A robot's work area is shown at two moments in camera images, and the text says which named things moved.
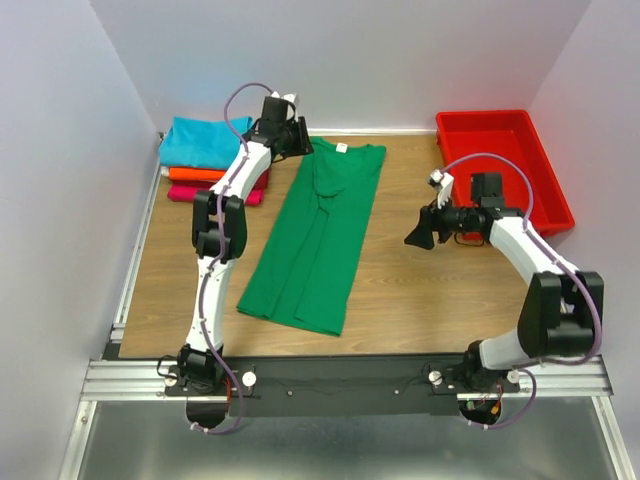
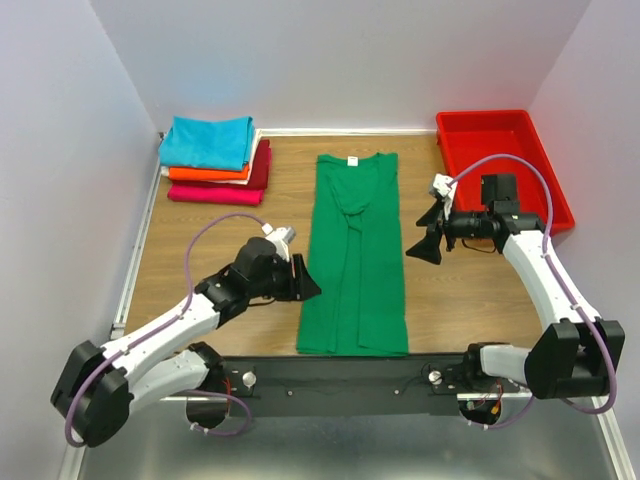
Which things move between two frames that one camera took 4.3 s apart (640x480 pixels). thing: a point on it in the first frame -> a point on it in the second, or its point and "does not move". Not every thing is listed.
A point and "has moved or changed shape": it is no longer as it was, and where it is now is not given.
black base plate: x=344 y=385 does not move
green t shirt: x=303 y=266 has moved or changed shape
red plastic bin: x=512 y=136 does not move
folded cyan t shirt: x=203 y=141 does not move
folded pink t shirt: x=186 y=193 does not move
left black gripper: x=303 y=144 -> x=306 y=287
